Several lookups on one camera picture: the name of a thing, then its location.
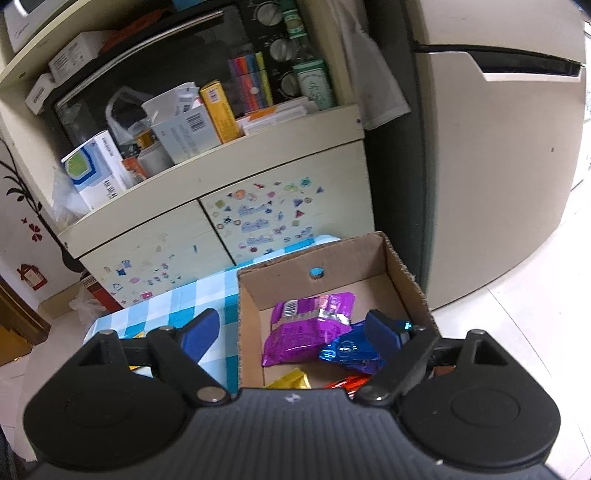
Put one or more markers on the blue checkered tablecloth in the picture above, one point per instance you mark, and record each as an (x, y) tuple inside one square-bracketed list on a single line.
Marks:
[(218, 291)]

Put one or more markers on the yellow snack packet bottom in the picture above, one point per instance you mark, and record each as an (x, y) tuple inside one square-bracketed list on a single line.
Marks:
[(296, 379)]

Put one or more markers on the dark blue snack packet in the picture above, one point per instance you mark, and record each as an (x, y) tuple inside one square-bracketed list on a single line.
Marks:
[(369, 346)]

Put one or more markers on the cream refrigerator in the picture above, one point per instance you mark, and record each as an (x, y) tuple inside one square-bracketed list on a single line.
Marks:
[(503, 98)]

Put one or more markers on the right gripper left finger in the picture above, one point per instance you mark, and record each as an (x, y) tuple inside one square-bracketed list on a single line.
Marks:
[(174, 354)]

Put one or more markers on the red brown carton box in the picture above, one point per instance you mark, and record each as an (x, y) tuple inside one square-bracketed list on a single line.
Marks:
[(100, 293)]

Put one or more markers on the cream cabinet with stickers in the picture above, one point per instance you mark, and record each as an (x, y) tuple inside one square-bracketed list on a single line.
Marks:
[(223, 206)]

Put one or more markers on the white blue medicine box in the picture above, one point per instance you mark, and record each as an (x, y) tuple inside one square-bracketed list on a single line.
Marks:
[(96, 170)]

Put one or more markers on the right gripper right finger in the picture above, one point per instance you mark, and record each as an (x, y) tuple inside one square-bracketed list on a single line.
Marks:
[(405, 348)]

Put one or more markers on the clear plastic bag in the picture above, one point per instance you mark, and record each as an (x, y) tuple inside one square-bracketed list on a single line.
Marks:
[(87, 308)]

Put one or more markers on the orange yellow medicine box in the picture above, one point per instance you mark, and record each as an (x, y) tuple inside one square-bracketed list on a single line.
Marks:
[(218, 108)]

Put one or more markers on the red snack packet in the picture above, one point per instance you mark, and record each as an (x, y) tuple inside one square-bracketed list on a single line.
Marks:
[(350, 384)]

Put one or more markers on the open cardboard box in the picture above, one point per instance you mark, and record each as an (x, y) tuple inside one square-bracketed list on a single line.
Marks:
[(340, 282)]

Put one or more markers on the red house socket sticker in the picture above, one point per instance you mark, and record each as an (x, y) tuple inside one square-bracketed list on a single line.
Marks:
[(32, 276)]

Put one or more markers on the brown wooden door frame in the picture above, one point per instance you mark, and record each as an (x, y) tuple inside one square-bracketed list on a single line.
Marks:
[(21, 327)]

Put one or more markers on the purple snack packet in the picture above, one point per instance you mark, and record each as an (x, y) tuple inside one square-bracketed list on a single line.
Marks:
[(299, 328)]

